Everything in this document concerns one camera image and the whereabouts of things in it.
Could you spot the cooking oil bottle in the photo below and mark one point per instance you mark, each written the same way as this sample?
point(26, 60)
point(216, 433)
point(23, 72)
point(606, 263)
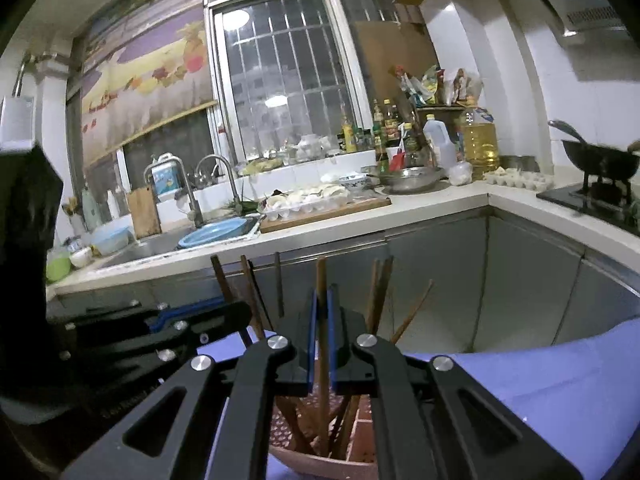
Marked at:
point(479, 142)

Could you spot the kitchen counter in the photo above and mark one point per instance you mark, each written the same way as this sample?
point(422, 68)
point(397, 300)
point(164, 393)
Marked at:
point(450, 200)

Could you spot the flat wooden cutting board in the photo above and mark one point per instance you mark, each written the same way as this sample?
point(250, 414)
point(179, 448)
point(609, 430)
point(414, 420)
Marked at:
point(325, 217)

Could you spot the range hood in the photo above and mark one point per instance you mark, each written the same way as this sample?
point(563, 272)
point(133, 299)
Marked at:
point(590, 5)

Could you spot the barred window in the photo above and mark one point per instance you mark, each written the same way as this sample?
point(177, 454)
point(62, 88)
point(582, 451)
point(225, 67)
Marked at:
point(285, 70)

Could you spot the steel counter cabinet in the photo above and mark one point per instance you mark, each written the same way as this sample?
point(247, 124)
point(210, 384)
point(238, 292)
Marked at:
point(440, 270)

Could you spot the group of sauce bottles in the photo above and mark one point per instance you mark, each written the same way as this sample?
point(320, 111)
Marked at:
point(385, 135)

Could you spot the dark wooden chopstick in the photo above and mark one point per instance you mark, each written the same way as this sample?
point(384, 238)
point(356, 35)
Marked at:
point(279, 285)

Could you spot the white plastic bag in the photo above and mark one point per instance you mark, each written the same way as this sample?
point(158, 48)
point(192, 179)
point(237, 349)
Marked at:
point(460, 174)

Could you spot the thin dark brown chopstick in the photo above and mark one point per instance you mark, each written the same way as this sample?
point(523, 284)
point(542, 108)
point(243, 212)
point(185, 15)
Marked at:
point(250, 290)

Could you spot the black chopstick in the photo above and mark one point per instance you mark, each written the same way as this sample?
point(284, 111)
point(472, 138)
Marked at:
point(260, 295)

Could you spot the metal basin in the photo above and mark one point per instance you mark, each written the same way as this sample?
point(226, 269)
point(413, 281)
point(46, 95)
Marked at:
point(410, 180)

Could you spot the grey egg carton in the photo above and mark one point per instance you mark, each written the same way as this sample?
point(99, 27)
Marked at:
point(517, 177)

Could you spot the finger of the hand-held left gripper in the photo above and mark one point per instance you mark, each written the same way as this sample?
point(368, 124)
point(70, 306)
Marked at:
point(190, 312)
point(215, 322)

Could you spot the gas stove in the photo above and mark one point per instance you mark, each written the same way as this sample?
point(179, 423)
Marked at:
point(580, 200)

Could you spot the small white bowl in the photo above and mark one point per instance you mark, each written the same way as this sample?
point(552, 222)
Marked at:
point(81, 257)

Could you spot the standing wooden cutting board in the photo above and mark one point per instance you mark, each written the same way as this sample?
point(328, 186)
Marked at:
point(144, 212)

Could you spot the light blue bowl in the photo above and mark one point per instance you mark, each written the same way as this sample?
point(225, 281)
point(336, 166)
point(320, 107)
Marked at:
point(111, 240)

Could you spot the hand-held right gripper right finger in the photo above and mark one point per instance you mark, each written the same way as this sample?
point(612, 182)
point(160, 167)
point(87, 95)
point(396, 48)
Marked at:
point(336, 350)

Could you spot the blue plastic basin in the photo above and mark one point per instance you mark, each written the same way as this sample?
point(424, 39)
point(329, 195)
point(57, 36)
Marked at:
point(212, 232)

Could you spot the green bowl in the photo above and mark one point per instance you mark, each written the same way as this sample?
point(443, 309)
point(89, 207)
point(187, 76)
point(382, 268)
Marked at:
point(57, 267)

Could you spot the fruit print roller blind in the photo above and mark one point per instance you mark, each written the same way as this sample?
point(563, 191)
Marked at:
point(145, 75)

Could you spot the pink plastic utensil basket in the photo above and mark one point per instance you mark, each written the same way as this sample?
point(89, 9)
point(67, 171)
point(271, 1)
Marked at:
point(325, 465)

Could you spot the white wall box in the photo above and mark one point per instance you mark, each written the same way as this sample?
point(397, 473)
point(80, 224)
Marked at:
point(15, 122)

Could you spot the blue tablecloth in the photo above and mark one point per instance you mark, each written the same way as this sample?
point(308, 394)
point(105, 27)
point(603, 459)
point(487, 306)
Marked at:
point(540, 385)

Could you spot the steel sink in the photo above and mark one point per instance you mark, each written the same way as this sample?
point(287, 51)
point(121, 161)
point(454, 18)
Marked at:
point(150, 250)

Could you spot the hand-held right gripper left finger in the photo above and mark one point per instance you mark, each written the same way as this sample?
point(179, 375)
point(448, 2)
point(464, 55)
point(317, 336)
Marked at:
point(311, 350)

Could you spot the shelf of food packets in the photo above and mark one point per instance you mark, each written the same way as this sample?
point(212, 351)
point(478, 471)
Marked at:
point(440, 87)

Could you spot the white plastic jug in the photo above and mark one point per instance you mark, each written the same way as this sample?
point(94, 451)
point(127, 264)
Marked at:
point(440, 142)

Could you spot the blue and white porcelain bowl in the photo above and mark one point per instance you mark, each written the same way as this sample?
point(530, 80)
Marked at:
point(355, 181)

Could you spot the curved steel faucet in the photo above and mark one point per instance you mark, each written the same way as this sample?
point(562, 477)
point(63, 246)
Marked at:
point(227, 180)

